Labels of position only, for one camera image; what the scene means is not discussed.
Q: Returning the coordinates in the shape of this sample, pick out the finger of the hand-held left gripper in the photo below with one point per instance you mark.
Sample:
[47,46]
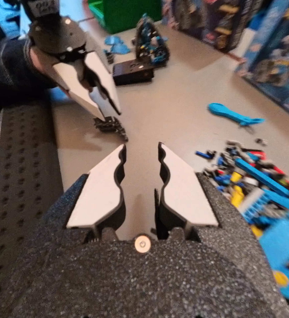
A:
[72,84]
[102,74]

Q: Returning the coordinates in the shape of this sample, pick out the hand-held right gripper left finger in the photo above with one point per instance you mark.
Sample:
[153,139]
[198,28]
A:
[97,198]

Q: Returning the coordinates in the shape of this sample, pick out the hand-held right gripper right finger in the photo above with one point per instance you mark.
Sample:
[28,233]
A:
[189,198]

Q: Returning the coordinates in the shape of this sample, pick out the pile of plastic building pieces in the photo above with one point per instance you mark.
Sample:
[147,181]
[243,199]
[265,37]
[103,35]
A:
[258,193]

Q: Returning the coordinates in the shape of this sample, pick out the person's left forearm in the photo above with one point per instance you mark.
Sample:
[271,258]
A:
[7,72]

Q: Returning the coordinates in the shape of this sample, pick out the person's left hand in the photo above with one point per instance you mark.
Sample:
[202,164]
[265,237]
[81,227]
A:
[41,64]

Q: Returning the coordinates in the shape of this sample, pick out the black toothed toy wheel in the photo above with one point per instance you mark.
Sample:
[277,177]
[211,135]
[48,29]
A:
[109,57]

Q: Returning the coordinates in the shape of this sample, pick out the black control box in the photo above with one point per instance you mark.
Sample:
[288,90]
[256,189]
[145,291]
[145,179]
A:
[132,73]

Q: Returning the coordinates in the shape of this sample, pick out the blue curved panel piece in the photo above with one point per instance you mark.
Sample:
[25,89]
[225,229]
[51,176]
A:
[117,46]

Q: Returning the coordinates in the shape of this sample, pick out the blue tracked toy robot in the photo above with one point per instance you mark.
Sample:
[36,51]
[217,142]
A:
[151,44]

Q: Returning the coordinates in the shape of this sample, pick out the green plastic bin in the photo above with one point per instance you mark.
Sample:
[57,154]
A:
[129,15]

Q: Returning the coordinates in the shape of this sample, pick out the black studded pad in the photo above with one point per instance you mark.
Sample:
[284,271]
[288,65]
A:
[22,186]

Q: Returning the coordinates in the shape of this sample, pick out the small grey connector piece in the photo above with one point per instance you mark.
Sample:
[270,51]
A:
[260,141]

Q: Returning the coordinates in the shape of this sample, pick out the blue plastic separator tool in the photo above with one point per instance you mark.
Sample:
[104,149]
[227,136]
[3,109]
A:
[228,113]

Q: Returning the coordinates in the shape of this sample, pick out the large robot kit box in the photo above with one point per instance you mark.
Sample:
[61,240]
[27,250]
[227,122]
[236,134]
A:
[209,22]

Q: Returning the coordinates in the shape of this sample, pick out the toy instruction booklet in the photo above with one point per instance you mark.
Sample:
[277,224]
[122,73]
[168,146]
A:
[278,57]

